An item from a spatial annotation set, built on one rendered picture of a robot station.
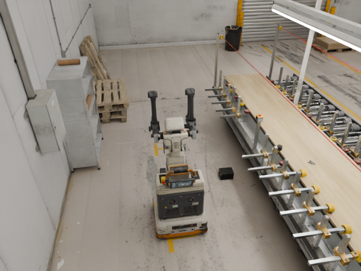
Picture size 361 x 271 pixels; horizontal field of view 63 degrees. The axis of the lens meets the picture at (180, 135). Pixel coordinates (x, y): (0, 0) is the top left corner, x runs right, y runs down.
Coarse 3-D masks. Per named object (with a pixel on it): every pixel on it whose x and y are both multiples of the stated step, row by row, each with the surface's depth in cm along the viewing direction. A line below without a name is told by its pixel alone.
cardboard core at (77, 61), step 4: (60, 60) 420; (64, 60) 420; (68, 60) 421; (72, 60) 421; (76, 60) 422; (60, 64) 420; (64, 64) 421; (68, 64) 422; (72, 64) 423; (76, 64) 425
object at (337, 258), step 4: (336, 256) 230; (348, 256) 230; (352, 256) 230; (312, 260) 227; (316, 260) 227; (320, 260) 227; (324, 260) 227; (328, 260) 227; (332, 260) 227; (336, 260) 228; (340, 260) 229; (308, 264) 227; (312, 264) 225; (316, 264) 226; (320, 264) 227
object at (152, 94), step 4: (152, 92) 328; (152, 96) 324; (152, 100) 326; (152, 104) 328; (152, 108) 330; (152, 112) 333; (156, 116) 335; (152, 120) 339; (156, 120) 337; (152, 128) 338
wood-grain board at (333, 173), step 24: (264, 96) 480; (264, 120) 416; (288, 120) 415; (288, 144) 367; (312, 144) 367; (312, 168) 328; (336, 168) 328; (360, 168) 327; (336, 192) 296; (360, 192) 296; (336, 216) 271; (360, 216) 271; (360, 240) 249
